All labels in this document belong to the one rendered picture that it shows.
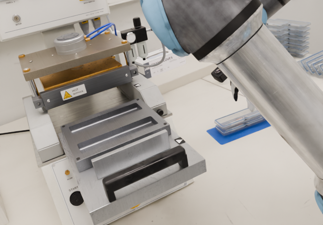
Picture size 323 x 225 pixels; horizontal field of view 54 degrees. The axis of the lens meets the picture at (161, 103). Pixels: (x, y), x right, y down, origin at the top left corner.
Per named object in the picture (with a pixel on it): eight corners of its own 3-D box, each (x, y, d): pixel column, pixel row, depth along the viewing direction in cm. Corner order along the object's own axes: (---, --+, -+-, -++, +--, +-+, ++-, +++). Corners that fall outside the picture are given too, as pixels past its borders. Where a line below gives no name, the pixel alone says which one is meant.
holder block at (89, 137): (63, 135, 73) (59, 125, 72) (141, 106, 80) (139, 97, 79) (79, 172, 60) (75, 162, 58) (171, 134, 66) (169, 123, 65)
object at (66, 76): (41, 83, 93) (29, 52, 88) (111, 61, 100) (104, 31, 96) (49, 103, 78) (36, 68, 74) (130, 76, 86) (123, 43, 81)
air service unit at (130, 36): (116, 66, 109) (106, 24, 102) (154, 54, 114) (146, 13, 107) (121, 70, 105) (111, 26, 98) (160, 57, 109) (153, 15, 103)
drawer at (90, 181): (62, 146, 76) (52, 118, 73) (144, 115, 83) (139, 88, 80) (95, 230, 52) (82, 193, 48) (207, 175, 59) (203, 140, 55)
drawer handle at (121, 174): (105, 196, 53) (100, 177, 51) (183, 160, 58) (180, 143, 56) (109, 203, 51) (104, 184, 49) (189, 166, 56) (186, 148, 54)
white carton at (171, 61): (133, 73, 151) (130, 58, 147) (172, 58, 160) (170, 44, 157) (145, 80, 141) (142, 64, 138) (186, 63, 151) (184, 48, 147)
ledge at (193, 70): (107, 85, 154) (105, 77, 152) (236, 38, 188) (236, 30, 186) (135, 105, 130) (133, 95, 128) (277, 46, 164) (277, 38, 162)
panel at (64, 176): (77, 238, 73) (49, 163, 72) (188, 184, 83) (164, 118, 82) (78, 241, 71) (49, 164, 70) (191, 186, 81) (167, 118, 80)
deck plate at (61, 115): (22, 99, 109) (21, 97, 109) (116, 69, 121) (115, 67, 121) (38, 168, 71) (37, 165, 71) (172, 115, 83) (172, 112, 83)
